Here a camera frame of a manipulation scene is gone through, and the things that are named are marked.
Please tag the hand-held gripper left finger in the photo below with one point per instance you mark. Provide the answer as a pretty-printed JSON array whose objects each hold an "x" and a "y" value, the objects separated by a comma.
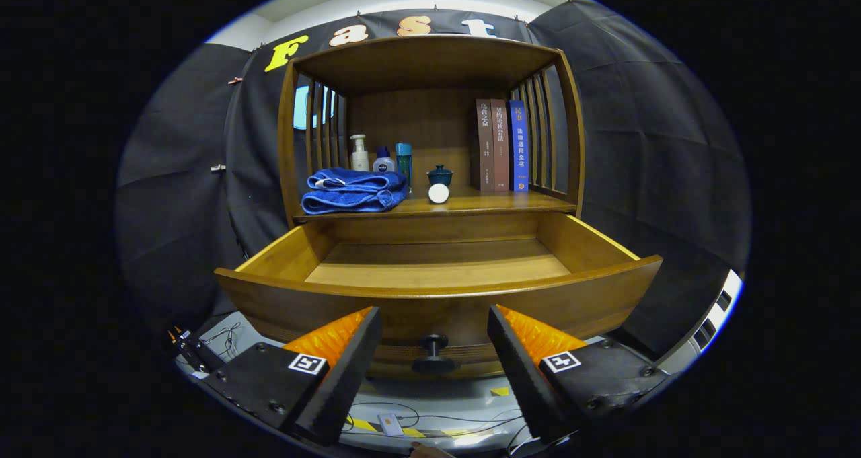
[{"x": 344, "y": 377}]

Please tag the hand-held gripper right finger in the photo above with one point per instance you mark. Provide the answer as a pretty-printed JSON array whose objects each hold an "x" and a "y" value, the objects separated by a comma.
[{"x": 521, "y": 377}]

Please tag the wooden drawer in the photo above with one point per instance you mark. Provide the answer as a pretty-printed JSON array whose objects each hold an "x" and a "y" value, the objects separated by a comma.
[{"x": 430, "y": 310}]

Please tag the white tube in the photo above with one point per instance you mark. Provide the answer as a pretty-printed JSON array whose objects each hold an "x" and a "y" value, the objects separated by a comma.
[{"x": 438, "y": 194}]

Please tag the wooden countertop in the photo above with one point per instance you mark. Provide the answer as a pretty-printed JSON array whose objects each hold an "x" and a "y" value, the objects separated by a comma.
[{"x": 498, "y": 202}]

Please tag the yellow tape piece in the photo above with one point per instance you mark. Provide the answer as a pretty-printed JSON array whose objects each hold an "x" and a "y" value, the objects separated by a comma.
[{"x": 499, "y": 391}]

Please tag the yellow black hazard tape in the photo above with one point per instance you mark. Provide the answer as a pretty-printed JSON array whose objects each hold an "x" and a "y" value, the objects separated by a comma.
[{"x": 360, "y": 423}]

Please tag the small white device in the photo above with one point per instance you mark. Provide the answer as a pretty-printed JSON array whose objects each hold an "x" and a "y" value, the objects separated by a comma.
[{"x": 390, "y": 424}]

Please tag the blue folded towel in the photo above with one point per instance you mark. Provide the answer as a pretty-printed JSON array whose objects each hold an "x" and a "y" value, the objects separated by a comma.
[{"x": 353, "y": 192}]

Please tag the white slotted panel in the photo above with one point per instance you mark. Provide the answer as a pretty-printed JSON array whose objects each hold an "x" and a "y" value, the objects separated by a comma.
[{"x": 713, "y": 317}]

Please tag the white bottle with blue cap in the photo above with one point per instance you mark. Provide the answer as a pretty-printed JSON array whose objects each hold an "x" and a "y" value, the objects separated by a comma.
[{"x": 384, "y": 163}]

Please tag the blue lidded teacup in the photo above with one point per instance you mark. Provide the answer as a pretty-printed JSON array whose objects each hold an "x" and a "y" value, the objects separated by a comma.
[{"x": 440, "y": 174}]

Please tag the white pump bottle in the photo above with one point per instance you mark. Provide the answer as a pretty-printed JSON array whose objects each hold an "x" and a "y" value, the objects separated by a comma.
[{"x": 359, "y": 159}]

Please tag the teal tall bottle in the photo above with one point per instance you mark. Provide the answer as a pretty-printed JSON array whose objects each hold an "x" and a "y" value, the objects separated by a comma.
[{"x": 403, "y": 159}]

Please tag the blue book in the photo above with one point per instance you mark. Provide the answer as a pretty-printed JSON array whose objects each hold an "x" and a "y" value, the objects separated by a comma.
[{"x": 518, "y": 148}]

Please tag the reddish brown book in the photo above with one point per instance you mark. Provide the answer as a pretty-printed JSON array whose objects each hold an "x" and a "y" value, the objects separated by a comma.
[{"x": 500, "y": 148}]

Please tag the dark brown book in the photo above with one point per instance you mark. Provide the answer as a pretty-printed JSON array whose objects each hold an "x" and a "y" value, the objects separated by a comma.
[{"x": 485, "y": 148}]

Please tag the black backdrop cloth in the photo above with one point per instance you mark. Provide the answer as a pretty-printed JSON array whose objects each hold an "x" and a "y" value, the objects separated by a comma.
[{"x": 175, "y": 175}]

